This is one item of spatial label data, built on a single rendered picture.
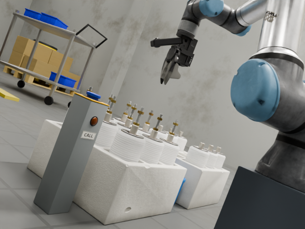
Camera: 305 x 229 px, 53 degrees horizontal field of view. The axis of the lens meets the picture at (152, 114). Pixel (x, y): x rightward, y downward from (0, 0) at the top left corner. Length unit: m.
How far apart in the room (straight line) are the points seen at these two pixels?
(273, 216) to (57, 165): 0.53
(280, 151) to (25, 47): 4.99
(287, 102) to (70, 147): 0.52
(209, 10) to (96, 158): 0.62
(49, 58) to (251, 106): 5.24
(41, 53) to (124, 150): 4.78
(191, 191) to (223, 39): 3.46
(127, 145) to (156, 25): 4.51
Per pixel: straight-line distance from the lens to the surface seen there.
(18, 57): 5.50
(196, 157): 1.37
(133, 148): 0.91
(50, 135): 1.08
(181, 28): 1.22
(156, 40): 1.18
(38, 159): 1.11
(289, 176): 0.71
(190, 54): 1.21
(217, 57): 4.52
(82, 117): 0.80
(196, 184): 1.34
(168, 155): 1.10
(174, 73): 1.19
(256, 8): 1.11
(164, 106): 4.71
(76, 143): 0.80
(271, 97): 0.63
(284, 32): 0.72
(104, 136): 0.98
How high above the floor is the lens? 0.35
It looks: 1 degrees down
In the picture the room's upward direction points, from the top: 21 degrees clockwise
